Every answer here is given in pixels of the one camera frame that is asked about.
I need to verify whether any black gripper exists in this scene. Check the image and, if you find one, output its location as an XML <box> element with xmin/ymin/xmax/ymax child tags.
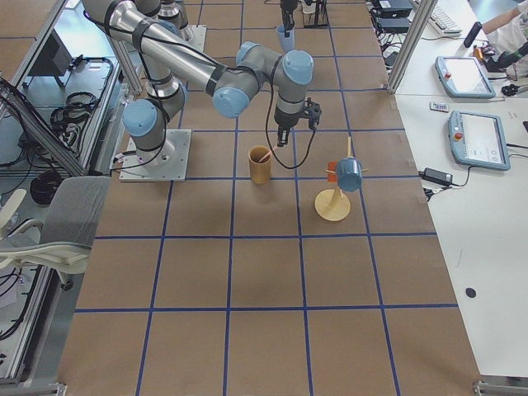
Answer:
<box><xmin>280</xmin><ymin>0</ymin><xmax>298</xmax><ymax>37</ymax></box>
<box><xmin>274</xmin><ymin>97</ymin><xmax>322</xmax><ymax>147</ymax></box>

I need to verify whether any light blue plastic cup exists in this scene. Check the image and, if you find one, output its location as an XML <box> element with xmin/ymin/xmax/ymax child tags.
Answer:
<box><xmin>276</xmin><ymin>26</ymin><xmax>295</xmax><ymax>53</ymax></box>

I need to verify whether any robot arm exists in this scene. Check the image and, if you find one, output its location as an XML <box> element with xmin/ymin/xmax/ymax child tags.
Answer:
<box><xmin>83</xmin><ymin>1</ymin><xmax>322</xmax><ymax>147</ymax></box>

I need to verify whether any bamboo chopstick holder cup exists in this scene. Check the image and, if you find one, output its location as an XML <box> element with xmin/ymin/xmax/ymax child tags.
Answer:
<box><xmin>248</xmin><ymin>145</ymin><xmax>271</xmax><ymax>185</ymax></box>

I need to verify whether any orange mug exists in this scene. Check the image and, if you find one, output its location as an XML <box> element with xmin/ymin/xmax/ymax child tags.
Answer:
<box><xmin>325</xmin><ymin>161</ymin><xmax>337</xmax><ymax>183</ymax></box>

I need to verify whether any blue mug on tree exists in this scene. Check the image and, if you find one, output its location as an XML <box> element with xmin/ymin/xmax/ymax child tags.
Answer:
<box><xmin>335</xmin><ymin>158</ymin><xmax>362</xmax><ymax>192</ymax></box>

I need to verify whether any wooden mug tree stand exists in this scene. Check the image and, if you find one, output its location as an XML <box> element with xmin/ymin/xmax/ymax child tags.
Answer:
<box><xmin>314</xmin><ymin>136</ymin><xmax>366</xmax><ymax>222</ymax></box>

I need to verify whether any black power adapter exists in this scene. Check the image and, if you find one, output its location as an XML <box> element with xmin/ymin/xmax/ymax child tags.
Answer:
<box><xmin>418</xmin><ymin>167</ymin><xmax>453</xmax><ymax>187</ymax></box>

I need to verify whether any upper teach pendant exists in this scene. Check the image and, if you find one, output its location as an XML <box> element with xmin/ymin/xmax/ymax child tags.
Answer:
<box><xmin>435</xmin><ymin>56</ymin><xmax>496</xmax><ymax>99</ymax></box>

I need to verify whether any teach pendant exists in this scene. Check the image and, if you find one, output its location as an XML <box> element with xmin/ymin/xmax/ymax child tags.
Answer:
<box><xmin>447</xmin><ymin>111</ymin><xmax>511</xmax><ymax>171</ymax></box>
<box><xmin>435</xmin><ymin>56</ymin><xmax>496</xmax><ymax>99</ymax></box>

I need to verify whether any lower teach pendant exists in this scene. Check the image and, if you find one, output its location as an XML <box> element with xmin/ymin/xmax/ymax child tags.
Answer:
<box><xmin>447</xmin><ymin>111</ymin><xmax>511</xmax><ymax>171</ymax></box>

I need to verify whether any grey office chair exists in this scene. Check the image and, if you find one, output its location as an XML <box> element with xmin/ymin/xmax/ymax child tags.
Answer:
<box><xmin>1</xmin><ymin>176</ymin><xmax>111</xmax><ymax>290</ymax></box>

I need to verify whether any black wire mug rack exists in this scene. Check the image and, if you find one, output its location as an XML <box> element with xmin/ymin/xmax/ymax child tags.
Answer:
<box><xmin>300</xmin><ymin>0</ymin><xmax>328</xmax><ymax>28</ymax></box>

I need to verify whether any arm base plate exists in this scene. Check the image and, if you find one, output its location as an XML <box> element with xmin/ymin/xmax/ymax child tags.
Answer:
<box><xmin>181</xmin><ymin>25</ymin><xmax>207</xmax><ymax>52</ymax></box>
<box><xmin>119</xmin><ymin>129</ymin><xmax>192</xmax><ymax>182</ymax></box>

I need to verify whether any aluminium frame post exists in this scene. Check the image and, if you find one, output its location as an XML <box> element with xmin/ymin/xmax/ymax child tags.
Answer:
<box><xmin>387</xmin><ymin>0</ymin><xmax>437</xmax><ymax>94</ymax></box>

